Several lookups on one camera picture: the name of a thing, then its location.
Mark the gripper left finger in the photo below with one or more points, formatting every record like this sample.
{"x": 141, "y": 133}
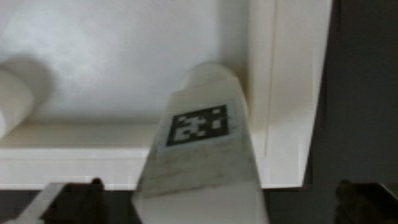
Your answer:
{"x": 68, "y": 204}

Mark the white leg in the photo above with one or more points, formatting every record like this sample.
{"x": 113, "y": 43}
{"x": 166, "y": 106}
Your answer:
{"x": 200, "y": 186}

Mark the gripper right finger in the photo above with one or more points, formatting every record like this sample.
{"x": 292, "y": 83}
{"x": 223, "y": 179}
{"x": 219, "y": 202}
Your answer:
{"x": 367, "y": 205}

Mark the white square tabletop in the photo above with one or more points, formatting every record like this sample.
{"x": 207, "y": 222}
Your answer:
{"x": 102, "y": 53}

